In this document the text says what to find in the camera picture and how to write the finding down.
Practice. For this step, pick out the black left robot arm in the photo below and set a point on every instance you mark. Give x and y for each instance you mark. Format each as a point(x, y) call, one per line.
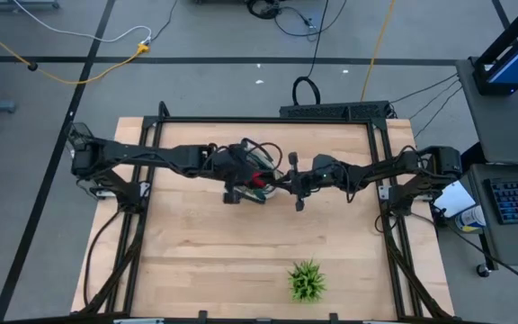
point(151, 155)

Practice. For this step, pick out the red and black gardening glove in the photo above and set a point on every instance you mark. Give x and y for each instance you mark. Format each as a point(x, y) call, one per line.
point(257, 181)

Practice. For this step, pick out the white and yellow canister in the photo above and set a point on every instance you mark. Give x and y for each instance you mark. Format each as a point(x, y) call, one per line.
point(470, 218)

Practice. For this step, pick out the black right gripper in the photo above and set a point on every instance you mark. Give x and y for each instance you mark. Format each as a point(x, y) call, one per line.
point(326, 173)

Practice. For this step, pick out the grey computer desk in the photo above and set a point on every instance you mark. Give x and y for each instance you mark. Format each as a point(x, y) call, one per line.
point(511, 130)

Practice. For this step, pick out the green plant in white pot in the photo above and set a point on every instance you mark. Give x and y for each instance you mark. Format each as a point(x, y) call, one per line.
point(306, 281)

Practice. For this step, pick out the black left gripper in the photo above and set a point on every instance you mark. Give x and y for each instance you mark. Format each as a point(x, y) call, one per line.
point(232, 166)

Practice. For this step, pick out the black metal table frame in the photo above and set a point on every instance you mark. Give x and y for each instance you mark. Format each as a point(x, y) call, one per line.
point(263, 120)

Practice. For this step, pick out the white paper sheet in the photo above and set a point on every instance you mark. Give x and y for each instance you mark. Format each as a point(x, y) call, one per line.
point(459, 202)

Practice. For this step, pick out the cream and green gardening bag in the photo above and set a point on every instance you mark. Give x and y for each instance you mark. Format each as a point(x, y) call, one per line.
point(265, 161)

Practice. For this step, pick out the black perforated electronics box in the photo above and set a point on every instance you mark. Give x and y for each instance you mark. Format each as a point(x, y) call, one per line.
point(331, 110)

